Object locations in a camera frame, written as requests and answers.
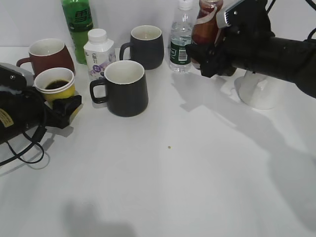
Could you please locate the brown juice bottle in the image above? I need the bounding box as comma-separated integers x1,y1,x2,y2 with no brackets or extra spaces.
191,0,223,70

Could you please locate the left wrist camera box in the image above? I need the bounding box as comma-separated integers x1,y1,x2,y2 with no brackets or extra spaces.
0,63,34,95

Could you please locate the clear water bottle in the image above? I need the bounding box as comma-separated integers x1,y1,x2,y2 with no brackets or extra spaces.
169,0,194,73

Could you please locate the yellow paper cup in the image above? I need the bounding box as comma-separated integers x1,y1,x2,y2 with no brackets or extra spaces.
34,68,75,103

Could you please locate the white milk carton bottle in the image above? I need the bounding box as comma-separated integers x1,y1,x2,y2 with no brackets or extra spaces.
83,29,116,80

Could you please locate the dark grey mug rear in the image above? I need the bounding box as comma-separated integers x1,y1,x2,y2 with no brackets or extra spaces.
119,25,164,70

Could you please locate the dark red ceramic mug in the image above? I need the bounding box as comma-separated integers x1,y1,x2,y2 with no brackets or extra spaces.
16,39,75,77

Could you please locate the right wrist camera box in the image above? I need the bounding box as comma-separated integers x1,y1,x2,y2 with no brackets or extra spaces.
216,0,272,35

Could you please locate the green soda bottle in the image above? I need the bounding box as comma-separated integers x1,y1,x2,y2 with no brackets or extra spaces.
61,0,93,65

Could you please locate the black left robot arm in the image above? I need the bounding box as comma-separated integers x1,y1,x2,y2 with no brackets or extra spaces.
0,87,82,143

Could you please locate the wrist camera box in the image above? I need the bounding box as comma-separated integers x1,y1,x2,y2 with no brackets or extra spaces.
0,63,34,95
216,0,272,35

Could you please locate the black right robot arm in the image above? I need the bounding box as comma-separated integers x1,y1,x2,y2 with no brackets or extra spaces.
186,27,316,97

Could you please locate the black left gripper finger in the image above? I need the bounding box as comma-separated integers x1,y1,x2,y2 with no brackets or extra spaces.
52,95,82,123

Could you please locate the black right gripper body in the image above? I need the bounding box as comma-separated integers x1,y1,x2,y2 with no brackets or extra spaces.
200,24,274,77

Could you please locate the black mug front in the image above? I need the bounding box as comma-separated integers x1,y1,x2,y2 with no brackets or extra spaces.
89,60,149,117

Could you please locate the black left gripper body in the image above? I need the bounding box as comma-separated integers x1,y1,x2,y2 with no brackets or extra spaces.
44,101,70,129

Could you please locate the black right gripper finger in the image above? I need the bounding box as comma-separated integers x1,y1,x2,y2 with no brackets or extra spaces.
186,43,210,72

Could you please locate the black right camera cable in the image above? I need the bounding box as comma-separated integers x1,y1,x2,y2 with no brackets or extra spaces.
265,0,316,41

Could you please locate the white ceramic mug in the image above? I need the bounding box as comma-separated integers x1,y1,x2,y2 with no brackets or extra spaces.
234,71,283,110

